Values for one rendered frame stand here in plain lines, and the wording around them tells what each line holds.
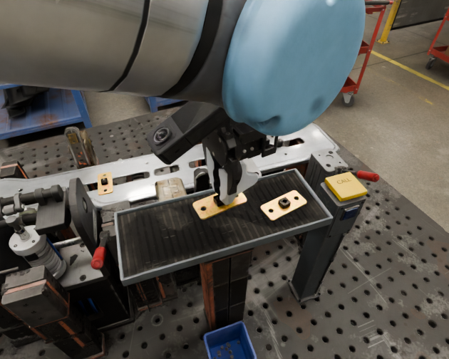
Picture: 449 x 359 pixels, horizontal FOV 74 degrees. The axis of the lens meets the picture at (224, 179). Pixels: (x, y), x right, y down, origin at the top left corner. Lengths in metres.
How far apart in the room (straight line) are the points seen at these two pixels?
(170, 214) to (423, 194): 2.22
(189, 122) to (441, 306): 0.97
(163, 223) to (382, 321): 0.72
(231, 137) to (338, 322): 0.74
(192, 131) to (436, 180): 2.51
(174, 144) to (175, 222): 0.22
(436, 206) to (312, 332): 1.75
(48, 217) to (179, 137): 0.35
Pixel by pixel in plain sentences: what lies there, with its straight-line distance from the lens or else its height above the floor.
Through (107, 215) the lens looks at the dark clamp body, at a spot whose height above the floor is 1.08.
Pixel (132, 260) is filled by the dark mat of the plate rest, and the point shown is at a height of 1.16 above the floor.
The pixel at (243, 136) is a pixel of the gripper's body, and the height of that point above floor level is 1.37.
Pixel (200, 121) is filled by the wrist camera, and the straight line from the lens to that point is 0.35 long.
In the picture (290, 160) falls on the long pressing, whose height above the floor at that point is 1.00.
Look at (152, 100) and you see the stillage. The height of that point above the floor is 0.23.
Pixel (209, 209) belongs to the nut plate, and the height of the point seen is 1.22.
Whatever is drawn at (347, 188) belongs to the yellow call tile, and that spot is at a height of 1.16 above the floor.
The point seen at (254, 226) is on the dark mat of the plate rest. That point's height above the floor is 1.16.
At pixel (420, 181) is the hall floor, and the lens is 2.68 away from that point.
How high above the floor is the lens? 1.59
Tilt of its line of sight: 45 degrees down
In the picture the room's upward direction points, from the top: straight up
